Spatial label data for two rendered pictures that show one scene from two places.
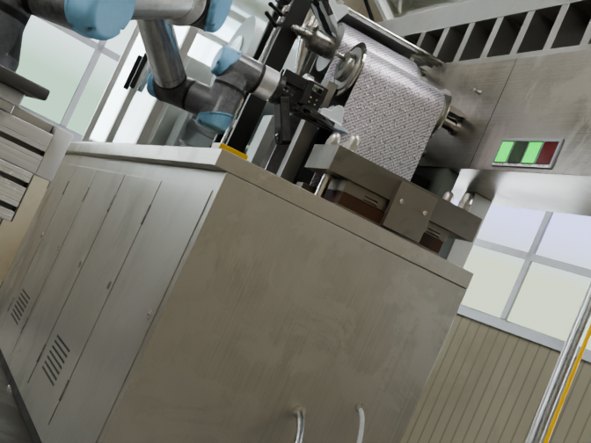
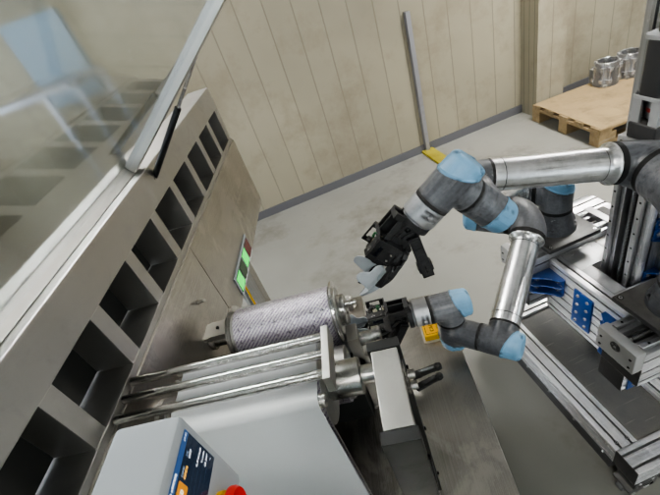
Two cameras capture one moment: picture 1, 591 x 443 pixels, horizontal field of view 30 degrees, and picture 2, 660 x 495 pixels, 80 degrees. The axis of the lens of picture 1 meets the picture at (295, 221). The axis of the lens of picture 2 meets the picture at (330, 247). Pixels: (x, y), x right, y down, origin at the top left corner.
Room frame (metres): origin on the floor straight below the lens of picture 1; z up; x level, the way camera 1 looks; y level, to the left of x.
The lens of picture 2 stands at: (3.26, 0.39, 1.92)
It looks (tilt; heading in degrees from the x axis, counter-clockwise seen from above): 36 degrees down; 209
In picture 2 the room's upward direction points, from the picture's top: 20 degrees counter-clockwise
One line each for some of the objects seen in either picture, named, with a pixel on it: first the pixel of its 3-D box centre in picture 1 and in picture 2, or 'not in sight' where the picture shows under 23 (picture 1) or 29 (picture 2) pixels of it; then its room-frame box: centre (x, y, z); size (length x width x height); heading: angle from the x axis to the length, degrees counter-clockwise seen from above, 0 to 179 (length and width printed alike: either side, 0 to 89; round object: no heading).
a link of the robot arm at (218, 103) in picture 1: (213, 105); (458, 331); (2.53, 0.28, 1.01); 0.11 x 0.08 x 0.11; 74
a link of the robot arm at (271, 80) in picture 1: (266, 83); (419, 312); (2.56, 0.20, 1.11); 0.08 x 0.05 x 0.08; 19
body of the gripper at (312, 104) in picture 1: (296, 96); (389, 317); (2.58, 0.12, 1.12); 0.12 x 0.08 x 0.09; 109
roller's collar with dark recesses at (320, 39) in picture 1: (320, 42); (345, 378); (2.90, 0.14, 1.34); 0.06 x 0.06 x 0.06; 19
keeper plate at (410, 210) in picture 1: (409, 212); not in sight; (2.48, -0.23, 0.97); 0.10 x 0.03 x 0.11; 109
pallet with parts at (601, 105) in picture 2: not in sight; (630, 86); (-0.94, 1.55, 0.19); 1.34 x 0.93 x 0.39; 123
